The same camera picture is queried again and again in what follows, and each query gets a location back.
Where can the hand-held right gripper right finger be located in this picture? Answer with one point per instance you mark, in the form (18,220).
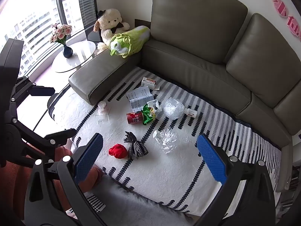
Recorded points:
(211,160)

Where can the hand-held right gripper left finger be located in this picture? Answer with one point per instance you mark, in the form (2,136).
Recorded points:
(89,156)

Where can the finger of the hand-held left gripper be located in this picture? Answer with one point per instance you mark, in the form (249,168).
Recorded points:
(61,135)
(42,91)

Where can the red cloth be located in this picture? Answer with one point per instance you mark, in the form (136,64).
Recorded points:
(117,150)

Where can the clear plastic wrap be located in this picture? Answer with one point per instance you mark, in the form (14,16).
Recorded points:
(168,139)

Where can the white pill bottle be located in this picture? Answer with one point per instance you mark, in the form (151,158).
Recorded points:
(191,112)

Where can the red drink can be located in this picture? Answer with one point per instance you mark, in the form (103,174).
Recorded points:
(134,118)

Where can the green snack wrapper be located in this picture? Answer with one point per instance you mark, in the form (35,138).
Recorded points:
(148,115)

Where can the white paper leaflet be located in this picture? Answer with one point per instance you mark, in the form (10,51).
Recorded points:
(138,97)

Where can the torn white foil packet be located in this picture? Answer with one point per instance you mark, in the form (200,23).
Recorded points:
(155,104)

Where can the white red medicine box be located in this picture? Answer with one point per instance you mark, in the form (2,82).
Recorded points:
(149,82)

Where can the white black printed blanket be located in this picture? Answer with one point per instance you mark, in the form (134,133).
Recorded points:
(176,174)

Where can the black white dotted fabric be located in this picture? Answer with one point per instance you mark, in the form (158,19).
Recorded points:
(95,204)

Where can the round white side table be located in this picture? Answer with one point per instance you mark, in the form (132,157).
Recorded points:
(80,51)

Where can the pink flower bouquet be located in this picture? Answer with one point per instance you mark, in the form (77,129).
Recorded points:
(61,31)

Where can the cream plush dog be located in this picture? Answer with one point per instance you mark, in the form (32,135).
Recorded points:
(110,18)

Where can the green cabbage plush pillow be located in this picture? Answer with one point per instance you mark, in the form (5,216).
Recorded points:
(131,42)

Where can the grey-green leather sofa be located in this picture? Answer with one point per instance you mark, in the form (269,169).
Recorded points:
(199,28)

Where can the black wall panel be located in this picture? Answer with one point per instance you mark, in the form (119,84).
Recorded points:
(141,23)

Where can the pink character wall sticker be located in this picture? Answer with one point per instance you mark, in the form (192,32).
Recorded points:
(281,7)
(294,27)

